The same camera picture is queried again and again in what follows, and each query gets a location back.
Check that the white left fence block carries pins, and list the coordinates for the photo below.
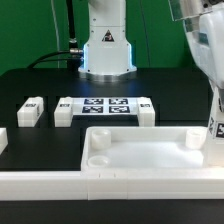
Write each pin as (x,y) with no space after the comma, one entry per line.
(3,139)

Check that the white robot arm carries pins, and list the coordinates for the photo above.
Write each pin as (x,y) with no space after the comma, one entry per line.
(107,55)

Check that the white desk top tray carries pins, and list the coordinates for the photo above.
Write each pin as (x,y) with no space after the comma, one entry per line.
(143,148)

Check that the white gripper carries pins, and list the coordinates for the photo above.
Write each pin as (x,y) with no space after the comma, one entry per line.
(205,36)

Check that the white front fence bar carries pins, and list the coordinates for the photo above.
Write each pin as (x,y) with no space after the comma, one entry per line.
(127,185)

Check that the fiducial marker sheet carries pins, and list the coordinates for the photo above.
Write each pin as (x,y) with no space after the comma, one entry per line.
(105,106)

